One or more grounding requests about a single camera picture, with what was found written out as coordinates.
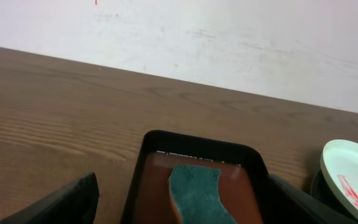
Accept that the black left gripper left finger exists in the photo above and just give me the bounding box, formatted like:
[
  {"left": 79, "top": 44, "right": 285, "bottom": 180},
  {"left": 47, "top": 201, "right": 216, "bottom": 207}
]
[{"left": 0, "top": 172, "right": 99, "bottom": 224}]

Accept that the green orange sponge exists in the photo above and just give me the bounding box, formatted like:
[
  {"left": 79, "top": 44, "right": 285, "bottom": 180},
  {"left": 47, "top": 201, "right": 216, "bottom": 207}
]
[{"left": 168, "top": 164, "right": 236, "bottom": 224}]

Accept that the mint green plate far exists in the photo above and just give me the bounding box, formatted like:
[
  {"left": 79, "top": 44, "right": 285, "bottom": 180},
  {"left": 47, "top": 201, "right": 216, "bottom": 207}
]
[{"left": 320, "top": 139, "right": 358, "bottom": 220}]

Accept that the black rectangular water tray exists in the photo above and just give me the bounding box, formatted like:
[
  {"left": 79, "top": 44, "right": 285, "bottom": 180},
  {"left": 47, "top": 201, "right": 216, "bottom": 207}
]
[{"left": 120, "top": 130, "right": 270, "bottom": 223}]

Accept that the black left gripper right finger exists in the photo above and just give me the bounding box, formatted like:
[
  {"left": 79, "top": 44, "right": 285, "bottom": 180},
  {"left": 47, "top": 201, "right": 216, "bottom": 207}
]
[{"left": 267, "top": 174, "right": 358, "bottom": 224}]

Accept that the black round tray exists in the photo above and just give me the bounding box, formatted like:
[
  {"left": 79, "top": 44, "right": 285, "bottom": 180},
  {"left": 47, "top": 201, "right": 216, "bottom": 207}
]
[{"left": 310, "top": 170, "right": 358, "bottom": 222}]

